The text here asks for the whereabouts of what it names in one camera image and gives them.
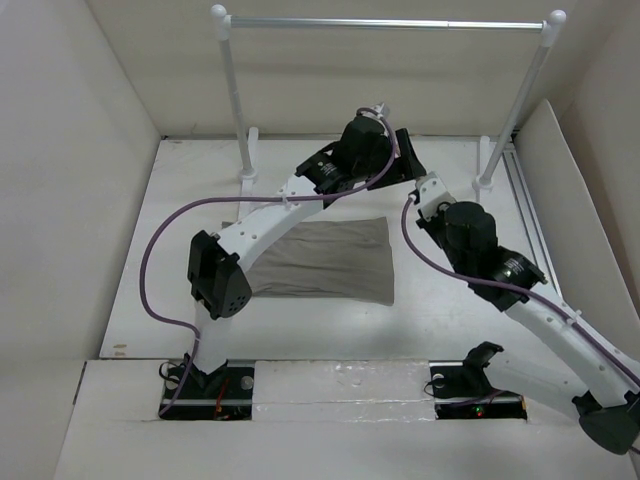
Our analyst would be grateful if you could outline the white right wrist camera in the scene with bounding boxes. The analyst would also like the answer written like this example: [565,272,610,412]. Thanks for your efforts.
[413,171,457,220]

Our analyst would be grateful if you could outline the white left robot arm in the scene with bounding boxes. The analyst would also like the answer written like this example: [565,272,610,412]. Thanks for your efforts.
[187,113,426,321]

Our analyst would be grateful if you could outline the grey trousers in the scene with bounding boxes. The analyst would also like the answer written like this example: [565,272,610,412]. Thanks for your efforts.
[247,217,395,306]

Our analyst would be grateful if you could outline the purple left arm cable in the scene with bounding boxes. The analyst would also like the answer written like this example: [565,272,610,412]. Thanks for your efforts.
[139,107,401,417]

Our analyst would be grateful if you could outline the white metal clothes rack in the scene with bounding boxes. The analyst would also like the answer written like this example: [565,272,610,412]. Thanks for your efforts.
[210,4,567,194]

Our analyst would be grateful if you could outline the aluminium side rail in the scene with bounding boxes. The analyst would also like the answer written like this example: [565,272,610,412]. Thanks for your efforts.
[502,146,562,295]

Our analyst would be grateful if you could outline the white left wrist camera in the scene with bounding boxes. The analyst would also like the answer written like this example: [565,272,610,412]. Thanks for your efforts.
[357,102,390,119]

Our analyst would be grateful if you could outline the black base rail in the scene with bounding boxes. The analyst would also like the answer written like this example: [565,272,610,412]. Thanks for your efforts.
[158,360,528,423]

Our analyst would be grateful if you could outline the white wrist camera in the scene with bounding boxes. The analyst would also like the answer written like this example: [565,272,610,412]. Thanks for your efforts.
[357,102,390,119]
[413,171,457,220]

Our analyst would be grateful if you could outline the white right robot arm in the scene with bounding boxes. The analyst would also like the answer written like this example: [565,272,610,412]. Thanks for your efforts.
[403,194,639,455]

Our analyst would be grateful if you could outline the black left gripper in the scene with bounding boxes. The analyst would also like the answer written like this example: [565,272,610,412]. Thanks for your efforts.
[353,130,424,190]

